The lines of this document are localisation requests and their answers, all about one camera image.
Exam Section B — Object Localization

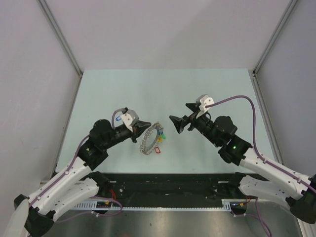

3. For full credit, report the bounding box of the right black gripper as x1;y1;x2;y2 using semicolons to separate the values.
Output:
169;103;220;147

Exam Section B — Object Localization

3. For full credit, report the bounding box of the metal keyring disc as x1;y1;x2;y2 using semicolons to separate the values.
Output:
139;121;163;155

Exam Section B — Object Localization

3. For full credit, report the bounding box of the red tag key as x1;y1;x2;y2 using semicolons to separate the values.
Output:
155;147;161;154

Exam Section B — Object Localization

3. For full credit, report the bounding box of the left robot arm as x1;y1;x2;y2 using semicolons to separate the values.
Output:
14;113;151;237

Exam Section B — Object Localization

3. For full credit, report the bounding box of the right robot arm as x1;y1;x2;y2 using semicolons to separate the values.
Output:
169;103;316;224

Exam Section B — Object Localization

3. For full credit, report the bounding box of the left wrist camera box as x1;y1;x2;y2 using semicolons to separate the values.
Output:
120;110;139;132

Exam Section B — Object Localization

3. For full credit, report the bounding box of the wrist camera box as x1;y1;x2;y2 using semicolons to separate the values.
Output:
120;110;139;132
196;94;214;113

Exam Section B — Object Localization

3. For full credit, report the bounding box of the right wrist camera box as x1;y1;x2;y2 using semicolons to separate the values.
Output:
196;94;214;113

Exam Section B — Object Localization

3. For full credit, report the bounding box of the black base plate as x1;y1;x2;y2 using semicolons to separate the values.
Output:
97;173;254;207

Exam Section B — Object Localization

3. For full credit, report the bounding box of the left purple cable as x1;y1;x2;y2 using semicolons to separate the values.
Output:
32;107;129;220

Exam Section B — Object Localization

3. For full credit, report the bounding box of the purple cable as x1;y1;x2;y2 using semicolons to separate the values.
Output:
206;95;316;237
32;107;129;220

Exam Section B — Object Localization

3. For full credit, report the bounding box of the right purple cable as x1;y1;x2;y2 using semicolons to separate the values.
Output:
206;95;316;237

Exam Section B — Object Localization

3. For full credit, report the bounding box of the grey slotted cable duct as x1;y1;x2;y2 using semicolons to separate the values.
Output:
71;200;246;212

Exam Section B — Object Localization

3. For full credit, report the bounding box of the right aluminium frame post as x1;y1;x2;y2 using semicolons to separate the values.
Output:
252;0;300;76

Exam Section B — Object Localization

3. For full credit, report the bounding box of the aluminium frame post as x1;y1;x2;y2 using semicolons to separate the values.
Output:
36;0;83;78
252;0;300;76

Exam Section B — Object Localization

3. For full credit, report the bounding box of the left aluminium frame post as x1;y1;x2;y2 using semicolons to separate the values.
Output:
36;0;83;78

